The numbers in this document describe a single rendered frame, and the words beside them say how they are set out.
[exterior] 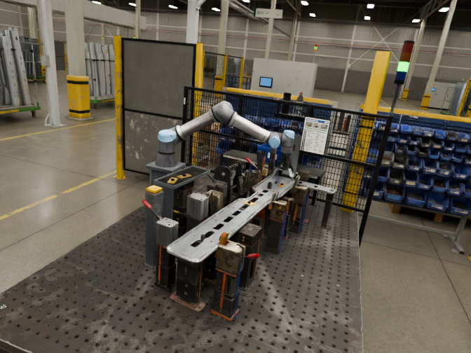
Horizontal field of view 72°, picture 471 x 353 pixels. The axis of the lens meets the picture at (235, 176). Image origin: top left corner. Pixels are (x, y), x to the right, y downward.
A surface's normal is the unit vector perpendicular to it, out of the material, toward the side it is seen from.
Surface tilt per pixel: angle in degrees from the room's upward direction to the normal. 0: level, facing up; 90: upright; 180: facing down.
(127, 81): 90
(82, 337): 0
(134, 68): 90
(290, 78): 90
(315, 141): 90
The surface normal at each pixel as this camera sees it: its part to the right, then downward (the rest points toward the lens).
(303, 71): -0.32, 0.28
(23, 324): 0.10, -0.94
